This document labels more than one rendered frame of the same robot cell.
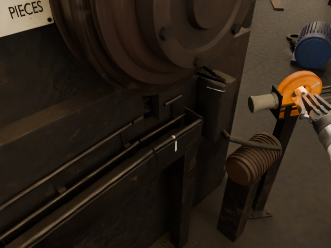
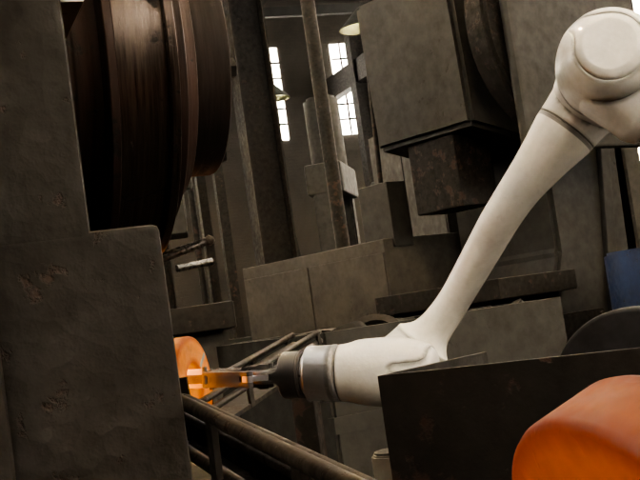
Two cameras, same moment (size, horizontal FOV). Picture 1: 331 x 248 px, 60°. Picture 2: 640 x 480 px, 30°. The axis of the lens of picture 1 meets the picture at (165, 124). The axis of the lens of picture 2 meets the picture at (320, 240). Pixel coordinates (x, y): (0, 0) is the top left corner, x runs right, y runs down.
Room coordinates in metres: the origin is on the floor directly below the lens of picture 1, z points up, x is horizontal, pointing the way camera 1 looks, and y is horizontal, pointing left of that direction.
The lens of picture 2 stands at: (-0.15, 1.22, 0.78)
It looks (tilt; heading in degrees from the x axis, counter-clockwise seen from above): 4 degrees up; 293
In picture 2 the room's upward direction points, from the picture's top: 8 degrees counter-clockwise
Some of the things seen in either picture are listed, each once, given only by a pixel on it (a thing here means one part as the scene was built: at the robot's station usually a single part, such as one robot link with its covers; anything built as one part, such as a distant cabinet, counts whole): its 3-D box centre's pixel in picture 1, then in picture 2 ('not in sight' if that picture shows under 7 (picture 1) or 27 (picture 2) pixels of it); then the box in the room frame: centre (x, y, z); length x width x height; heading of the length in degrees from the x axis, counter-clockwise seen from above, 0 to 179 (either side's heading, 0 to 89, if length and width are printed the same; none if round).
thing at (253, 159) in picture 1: (244, 191); not in sight; (0.76, -0.34, 0.27); 0.22 x 0.13 x 0.53; 133
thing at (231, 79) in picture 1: (213, 107); not in sight; (0.80, -0.17, 0.68); 0.11 x 0.08 x 0.24; 43
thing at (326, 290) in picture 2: not in sight; (359, 361); (2.11, -4.25, 0.55); 1.10 x 0.53 x 1.10; 153
